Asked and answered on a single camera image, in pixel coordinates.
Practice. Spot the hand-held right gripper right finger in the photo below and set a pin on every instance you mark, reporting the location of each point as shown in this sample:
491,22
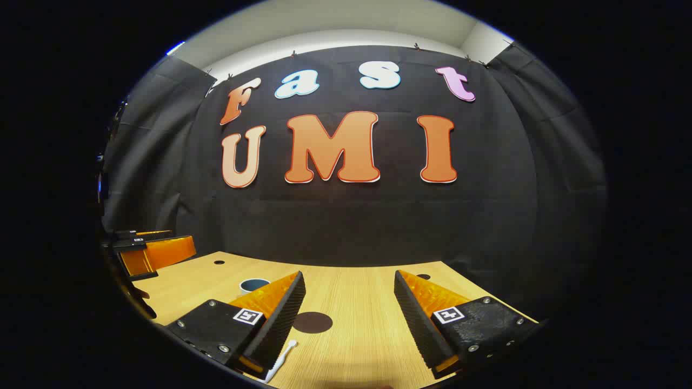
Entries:
419,324

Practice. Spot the white toothbrush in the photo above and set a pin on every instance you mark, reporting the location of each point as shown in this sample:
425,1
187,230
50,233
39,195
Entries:
284,354

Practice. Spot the light blue cup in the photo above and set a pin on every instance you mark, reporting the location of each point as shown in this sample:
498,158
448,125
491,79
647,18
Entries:
254,285

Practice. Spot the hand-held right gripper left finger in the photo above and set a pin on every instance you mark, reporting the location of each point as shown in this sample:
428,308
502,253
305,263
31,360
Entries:
284,319

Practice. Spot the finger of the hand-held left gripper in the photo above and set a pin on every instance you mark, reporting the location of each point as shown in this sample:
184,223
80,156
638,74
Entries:
154,233
162,253

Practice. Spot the dark brown round coaster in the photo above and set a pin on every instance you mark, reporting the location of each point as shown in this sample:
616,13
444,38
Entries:
312,322

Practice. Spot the wooden desktop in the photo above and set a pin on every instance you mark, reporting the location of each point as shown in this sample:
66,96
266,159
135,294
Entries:
357,302

